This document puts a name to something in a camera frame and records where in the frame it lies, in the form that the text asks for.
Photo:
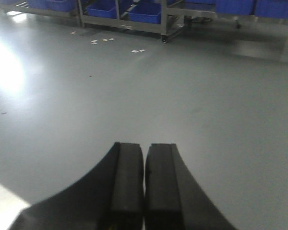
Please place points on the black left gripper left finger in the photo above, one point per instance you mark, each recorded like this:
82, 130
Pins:
108, 197

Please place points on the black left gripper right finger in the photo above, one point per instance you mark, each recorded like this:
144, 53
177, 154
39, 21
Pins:
173, 198

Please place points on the steel wheeled rack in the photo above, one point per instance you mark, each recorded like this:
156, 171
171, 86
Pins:
168, 29

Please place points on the blue bin in rack right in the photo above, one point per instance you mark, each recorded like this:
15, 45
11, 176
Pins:
146, 12

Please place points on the blue bin in rack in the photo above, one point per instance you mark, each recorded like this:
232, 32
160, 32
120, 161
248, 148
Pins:
146, 12
102, 8

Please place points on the blue bin in rack left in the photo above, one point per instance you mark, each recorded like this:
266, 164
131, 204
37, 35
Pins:
102, 8

